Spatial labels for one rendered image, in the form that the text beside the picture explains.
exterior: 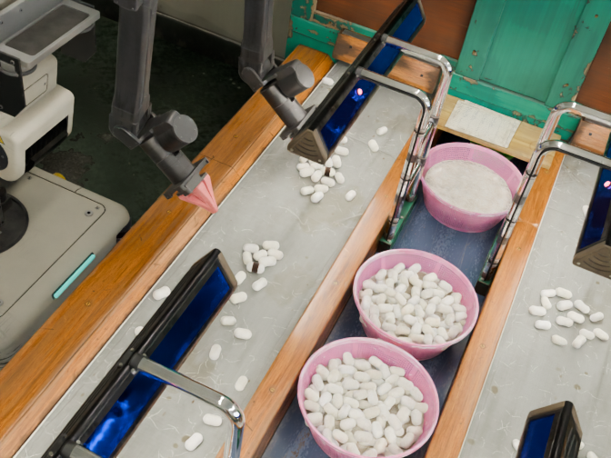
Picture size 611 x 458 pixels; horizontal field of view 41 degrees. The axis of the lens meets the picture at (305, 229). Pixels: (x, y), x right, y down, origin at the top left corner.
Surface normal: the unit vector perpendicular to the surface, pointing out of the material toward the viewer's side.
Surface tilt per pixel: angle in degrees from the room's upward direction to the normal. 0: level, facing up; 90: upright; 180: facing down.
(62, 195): 0
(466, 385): 0
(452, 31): 90
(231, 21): 90
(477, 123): 0
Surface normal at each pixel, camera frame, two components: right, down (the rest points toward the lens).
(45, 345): 0.13, -0.70
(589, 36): -0.40, 0.61
